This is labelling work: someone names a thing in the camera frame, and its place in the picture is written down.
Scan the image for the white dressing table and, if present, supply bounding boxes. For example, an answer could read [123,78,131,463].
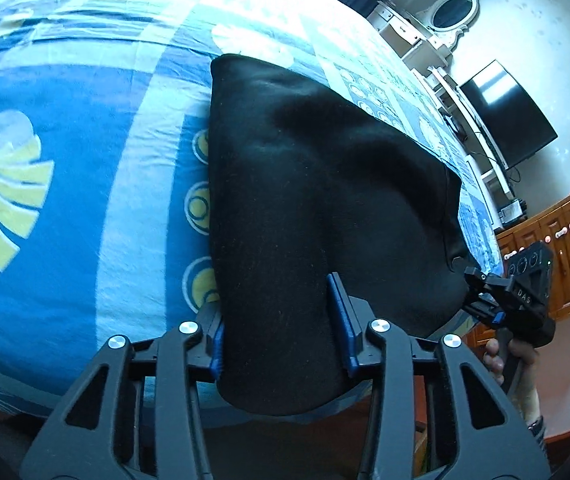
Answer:
[365,0,453,76]

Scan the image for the blue printed blanket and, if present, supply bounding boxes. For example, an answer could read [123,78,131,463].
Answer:
[0,0,503,421]

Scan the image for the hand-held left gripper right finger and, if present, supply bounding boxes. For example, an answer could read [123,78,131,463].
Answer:
[326,272,553,480]

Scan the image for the white television stand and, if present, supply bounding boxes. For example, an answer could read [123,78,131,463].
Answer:
[422,67,528,226]

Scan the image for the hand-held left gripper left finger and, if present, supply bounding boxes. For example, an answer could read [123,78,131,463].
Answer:
[20,302,226,480]

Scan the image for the person's right hand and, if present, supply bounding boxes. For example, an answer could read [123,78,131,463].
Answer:
[482,337,541,396]

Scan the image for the person's right forearm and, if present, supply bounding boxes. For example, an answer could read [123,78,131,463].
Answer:
[508,365,548,461]

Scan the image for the black pants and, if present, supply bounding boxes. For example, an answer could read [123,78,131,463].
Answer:
[207,52,476,417]

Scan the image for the black television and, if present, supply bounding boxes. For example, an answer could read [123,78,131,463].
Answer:
[459,60,558,170]

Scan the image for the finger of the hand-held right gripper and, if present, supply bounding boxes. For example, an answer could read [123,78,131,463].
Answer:
[462,266,506,302]
[460,294,503,330]

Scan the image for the oval white-framed mirror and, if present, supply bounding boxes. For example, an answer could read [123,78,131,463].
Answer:
[427,0,480,31]

